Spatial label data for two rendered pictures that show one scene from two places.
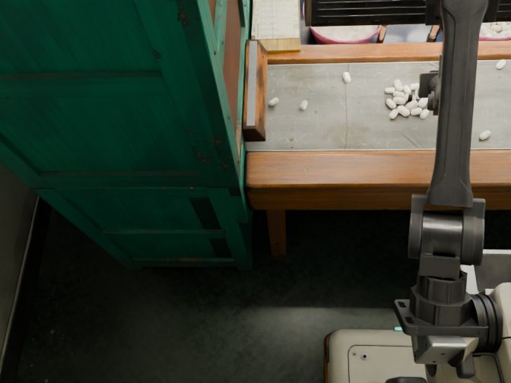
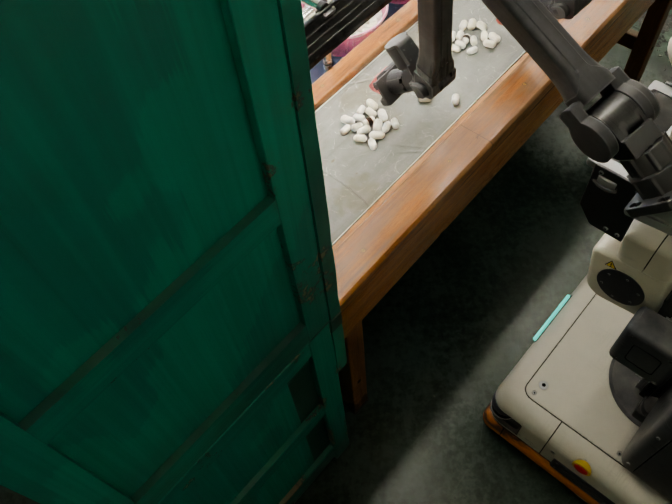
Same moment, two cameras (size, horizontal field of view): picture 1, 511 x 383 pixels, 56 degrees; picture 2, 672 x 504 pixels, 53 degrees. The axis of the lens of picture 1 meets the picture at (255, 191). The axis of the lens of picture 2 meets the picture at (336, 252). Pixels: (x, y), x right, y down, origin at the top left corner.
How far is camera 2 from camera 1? 0.53 m
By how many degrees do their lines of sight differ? 25
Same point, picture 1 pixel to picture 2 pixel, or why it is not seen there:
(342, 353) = (526, 403)
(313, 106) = not seen: hidden behind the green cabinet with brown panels
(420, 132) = (408, 140)
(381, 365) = (563, 377)
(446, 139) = (553, 44)
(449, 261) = (645, 126)
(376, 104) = (348, 150)
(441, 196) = (590, 88)
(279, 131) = not seen: hidden behind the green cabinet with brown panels
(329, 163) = (375, 226)
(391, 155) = (413, 174)
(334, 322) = (471, 404)
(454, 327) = not seen: outside the picture
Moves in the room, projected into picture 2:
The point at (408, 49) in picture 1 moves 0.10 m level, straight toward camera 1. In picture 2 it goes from (321, 85) to (340, 110)
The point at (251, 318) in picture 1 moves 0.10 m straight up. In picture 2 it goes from (401, 487) to (402, 478)
